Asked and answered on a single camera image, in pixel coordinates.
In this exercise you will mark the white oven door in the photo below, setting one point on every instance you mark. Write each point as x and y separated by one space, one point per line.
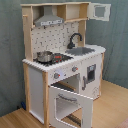
63 102

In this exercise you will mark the white microwave door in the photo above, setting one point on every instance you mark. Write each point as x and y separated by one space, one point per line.
98 11

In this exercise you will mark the wooden toy kitchen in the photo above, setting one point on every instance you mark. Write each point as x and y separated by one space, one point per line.
54 38

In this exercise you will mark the black toy stovetop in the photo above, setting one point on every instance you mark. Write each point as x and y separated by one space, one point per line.
57 58

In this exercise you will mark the right red stove knob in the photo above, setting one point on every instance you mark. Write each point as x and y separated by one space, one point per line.
74 69

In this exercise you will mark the black toy faucet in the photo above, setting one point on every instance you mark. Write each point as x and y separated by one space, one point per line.
73 40

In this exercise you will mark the grey toy sink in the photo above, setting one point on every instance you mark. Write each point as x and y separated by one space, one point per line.
79 51

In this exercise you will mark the silver toy pot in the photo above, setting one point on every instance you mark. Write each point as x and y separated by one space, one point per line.
44 56

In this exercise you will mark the white fridge door with dispenser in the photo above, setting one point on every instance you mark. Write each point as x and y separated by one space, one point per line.
90 76

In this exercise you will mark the grey range hood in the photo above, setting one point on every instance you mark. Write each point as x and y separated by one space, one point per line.
48 18

